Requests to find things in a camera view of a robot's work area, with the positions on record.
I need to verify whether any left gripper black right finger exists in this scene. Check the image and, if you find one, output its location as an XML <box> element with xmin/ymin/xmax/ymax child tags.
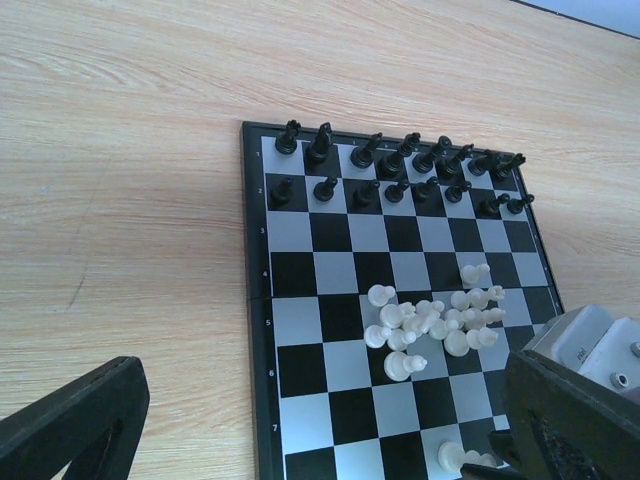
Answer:
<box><xmin>504</xmin><ymin>350</ymin><xmax>639</xmax><ymax>479</ymax></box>

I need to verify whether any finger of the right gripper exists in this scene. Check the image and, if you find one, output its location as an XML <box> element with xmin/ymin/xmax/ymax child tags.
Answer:
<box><xmin>488</xmin><ymin>429</ymin><xmax>520</xmax><ymax>465</ymax></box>
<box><xmin>460</xmin><ymin>463</ymin><xmax>520</xmax><ymax>480</ymax></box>

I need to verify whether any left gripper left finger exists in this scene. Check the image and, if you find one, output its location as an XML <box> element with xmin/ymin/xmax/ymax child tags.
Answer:
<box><xmin>1</xmin><ymin>356</ymin><xmax>150</xmax><ymax>479</ymax></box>

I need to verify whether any white pawn alone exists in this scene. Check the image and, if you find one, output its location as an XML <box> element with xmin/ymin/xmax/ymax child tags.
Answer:
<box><xmin>437</xmin><ymin>441</ymin><xmax>498</xmax><ymax>473</ymax></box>

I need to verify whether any black pawn h file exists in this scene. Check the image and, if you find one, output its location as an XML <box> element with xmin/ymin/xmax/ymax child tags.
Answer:
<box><xmin>270</xmin><ymin>177</ymin><xmax>293</xmax><ymax>208</ymax></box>

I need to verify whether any black pawn g file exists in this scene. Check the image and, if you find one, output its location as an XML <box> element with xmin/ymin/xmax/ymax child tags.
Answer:
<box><xmin>313</xmin><ymin>176</ymin><xmax>338</xmax><ymax>203</ymax></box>

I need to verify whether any pile of white chess pieces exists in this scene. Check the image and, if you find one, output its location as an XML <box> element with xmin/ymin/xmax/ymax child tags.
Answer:
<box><xmin>363</xmin><ymin>284</ymin><xmax>506</xmax><ymax>382</ymax></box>

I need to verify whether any folding black white chessboard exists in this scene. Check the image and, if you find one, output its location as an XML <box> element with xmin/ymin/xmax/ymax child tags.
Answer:
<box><xmin>241</xmin><ymin>122</ymin><xmax>563</xmax><ymax>479</ymax></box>

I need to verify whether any black pawn a file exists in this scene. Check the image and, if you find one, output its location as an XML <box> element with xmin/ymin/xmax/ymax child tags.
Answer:
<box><xmin>506</xmin><ymin>194</ymin><xmax>535</xmax><ymax>215</ymax></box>

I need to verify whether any black pawn b file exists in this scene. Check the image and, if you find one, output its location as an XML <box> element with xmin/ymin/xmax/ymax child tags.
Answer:
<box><xmin>480</xmin><ymin>193</ymin><xmax>510</xmax><ymax>217</ymax></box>

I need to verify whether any black pawn c file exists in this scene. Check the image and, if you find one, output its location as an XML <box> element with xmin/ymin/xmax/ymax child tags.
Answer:
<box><xmin>444</xmin><ymin>181</ymin><xmax>472</xmax><ymax>204</ymax></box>

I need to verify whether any black pawn d file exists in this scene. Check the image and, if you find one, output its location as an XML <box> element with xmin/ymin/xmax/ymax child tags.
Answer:
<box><xmin>412</xmin><ymin>176</ymin><xmax>439</xmax><ymax>203</ymax></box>

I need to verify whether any black rook at a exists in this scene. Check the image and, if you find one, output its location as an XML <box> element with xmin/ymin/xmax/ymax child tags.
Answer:
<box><xmin>491</xmin><ymin>153</ymin><xmax>526</xmax><ymax>181</ymax></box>

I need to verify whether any black pawn e file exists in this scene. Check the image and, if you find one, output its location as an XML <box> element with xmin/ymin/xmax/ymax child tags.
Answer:
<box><xmin>384</xmin><ymin>179</ymin><xmax>411</xmax><ymax>204</ymax></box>

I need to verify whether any black knight at b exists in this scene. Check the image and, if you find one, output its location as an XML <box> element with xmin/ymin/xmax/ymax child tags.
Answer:
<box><xmin>467</xmin><ymin>150</ymin><xmax>502</xmax><ymax>177</ymax></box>

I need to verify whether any black bishop at c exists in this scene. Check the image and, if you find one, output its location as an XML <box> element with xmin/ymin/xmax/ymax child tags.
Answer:
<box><xmin>436</xmin><ymin>144</ymin><xmax>474</xmax><ymax>180</ymax></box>

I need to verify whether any black pawn f file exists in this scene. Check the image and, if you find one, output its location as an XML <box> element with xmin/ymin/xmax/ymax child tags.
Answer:
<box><xmin>353</xmin><ymin>179</ymin><xmax>380</xmax><ymax>208</ymax></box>

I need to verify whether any black queen at d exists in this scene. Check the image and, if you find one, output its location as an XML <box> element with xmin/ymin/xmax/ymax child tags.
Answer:
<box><xmin>412</xmin><ymin>135</ymin><xmax>452</xmax><ymax>173</ymax></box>

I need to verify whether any black king at e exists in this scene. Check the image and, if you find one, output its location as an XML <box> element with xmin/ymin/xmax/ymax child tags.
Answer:
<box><xmin>377</xmin><ymin>132</ymin><xmax>421</xmax><ymax>180</ymax></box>

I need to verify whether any black bishop at f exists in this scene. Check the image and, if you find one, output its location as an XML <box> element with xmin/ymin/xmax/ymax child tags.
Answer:
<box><xmin>350</xmin><ymin>132</ymin><xmax>383</xmax><ymax>169</ymax></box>

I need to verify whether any black rook at h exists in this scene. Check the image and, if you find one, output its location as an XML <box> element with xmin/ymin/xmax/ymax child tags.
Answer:
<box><xmin>275</xmin><ymin>119</ymin><xmax>301</xmax><ymax>155</ymax></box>

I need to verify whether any black knight at g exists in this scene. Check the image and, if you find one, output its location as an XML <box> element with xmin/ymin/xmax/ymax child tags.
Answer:
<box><xmin>305</xmin><ymin>122</ymin><xmax>332</xmax><ymax>164</ymax></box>

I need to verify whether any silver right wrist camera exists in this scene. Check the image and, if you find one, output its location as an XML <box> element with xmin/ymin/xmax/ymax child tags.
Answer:
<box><xmin>525</xmin><ymin>304</ymin><xmax>639</xmax><ymax>402</ymax></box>

